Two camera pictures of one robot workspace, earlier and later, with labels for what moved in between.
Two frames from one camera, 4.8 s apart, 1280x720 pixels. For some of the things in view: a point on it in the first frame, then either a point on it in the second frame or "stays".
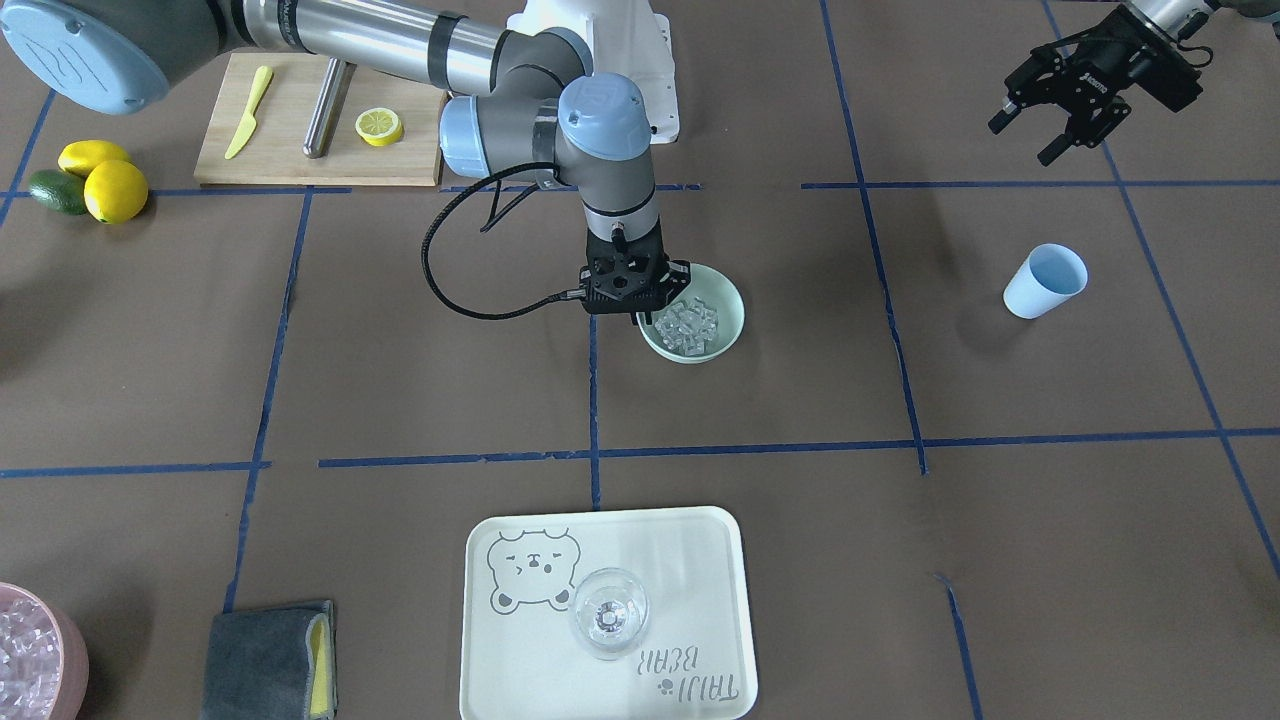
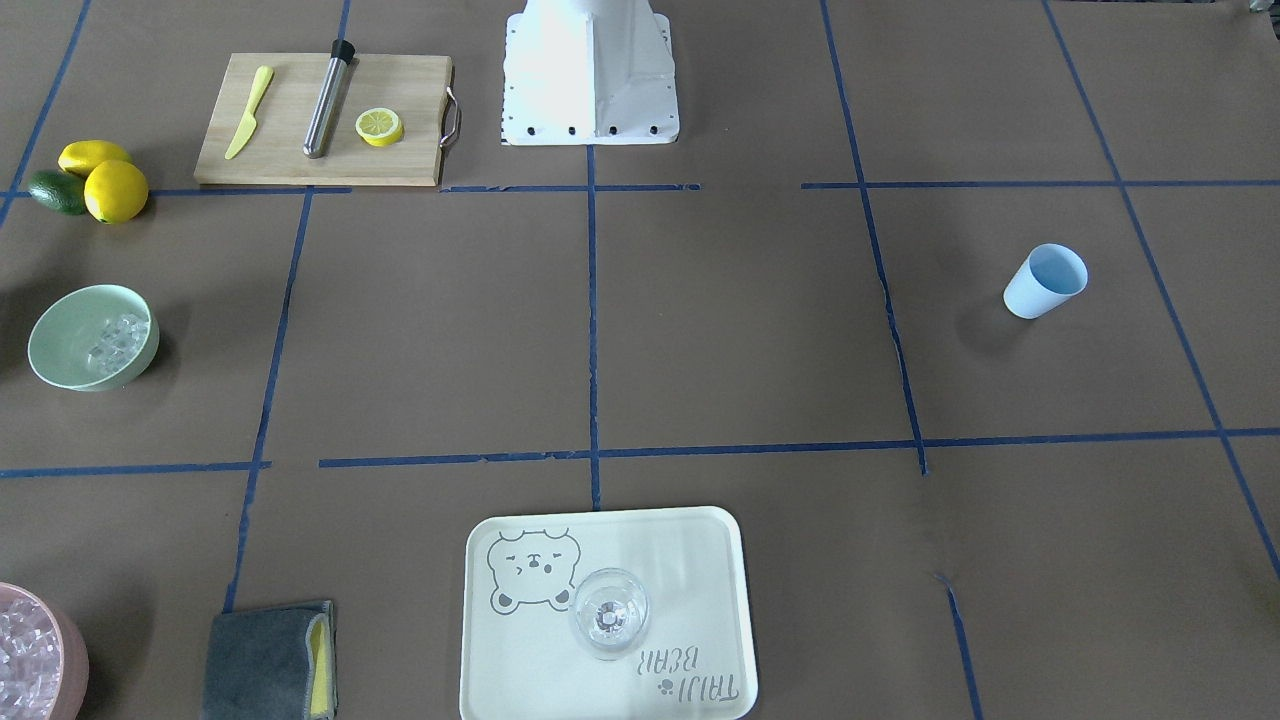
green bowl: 701,324 → 93,338
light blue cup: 1049,275 stays
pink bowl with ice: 44,658 stays
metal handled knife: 331,97 stays
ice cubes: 687,326 → 121,341
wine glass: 609,611 stays
